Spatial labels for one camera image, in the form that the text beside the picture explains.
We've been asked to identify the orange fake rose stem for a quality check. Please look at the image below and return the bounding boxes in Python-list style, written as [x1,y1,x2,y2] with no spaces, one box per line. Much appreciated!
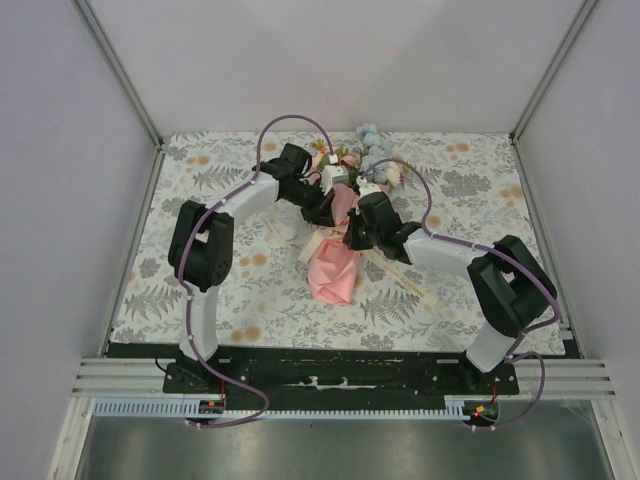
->
[312,138,334,169]

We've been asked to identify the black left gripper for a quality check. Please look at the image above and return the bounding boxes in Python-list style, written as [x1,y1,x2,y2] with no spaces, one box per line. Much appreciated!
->
[283,179,336,231]

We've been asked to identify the pink fake rose stem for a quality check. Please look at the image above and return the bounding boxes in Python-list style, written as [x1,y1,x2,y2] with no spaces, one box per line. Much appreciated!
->
[339,153,361,183]

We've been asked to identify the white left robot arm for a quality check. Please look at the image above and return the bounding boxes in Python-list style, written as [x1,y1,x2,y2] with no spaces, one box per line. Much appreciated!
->
[168,143,348,393]

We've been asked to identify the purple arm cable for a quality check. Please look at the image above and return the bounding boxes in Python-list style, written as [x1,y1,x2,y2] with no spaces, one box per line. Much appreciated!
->
[175,113,333,430]
[359,158,560,434]

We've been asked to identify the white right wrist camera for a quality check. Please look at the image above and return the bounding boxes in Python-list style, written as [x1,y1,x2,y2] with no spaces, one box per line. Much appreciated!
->
[356,176,383,200]

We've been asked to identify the pink wrapping paper sheet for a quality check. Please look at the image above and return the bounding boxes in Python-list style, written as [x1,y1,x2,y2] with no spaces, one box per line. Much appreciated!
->
[299,185,360,306]

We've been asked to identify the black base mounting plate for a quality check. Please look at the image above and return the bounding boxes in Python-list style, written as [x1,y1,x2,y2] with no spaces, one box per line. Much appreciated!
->
[162,346,519,409]

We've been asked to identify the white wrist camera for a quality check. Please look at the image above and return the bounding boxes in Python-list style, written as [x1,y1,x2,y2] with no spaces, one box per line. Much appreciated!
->
[321,153,349,195]
[356,176,383,200]

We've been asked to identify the white slotted cable duct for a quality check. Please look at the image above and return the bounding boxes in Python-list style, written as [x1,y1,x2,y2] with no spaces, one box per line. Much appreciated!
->
[93,397,472,421]

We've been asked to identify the cream ribbon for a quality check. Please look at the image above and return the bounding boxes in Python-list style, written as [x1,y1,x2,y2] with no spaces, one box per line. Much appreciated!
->
[264,218,439,309]

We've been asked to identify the blue fake hydrangea stem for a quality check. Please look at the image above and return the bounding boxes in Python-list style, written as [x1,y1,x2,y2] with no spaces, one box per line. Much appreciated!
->
[355,124,392,184]

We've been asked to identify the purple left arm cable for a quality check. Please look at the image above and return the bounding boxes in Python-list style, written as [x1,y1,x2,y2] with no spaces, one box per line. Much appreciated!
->
[175,113,333,430]

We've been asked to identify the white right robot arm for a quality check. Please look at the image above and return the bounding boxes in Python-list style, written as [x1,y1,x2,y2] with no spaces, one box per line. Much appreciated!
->
[343,192,560,394]

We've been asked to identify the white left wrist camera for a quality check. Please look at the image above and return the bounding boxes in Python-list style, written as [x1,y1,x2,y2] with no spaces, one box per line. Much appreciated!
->
[321,153,349,195]

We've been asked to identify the floral patterned table mat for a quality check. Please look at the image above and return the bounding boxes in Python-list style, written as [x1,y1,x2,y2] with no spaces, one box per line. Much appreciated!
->
[111,132,536,351]

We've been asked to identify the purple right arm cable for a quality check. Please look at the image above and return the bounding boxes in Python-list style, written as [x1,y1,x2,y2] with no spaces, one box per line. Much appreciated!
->
[359,158,560,434]

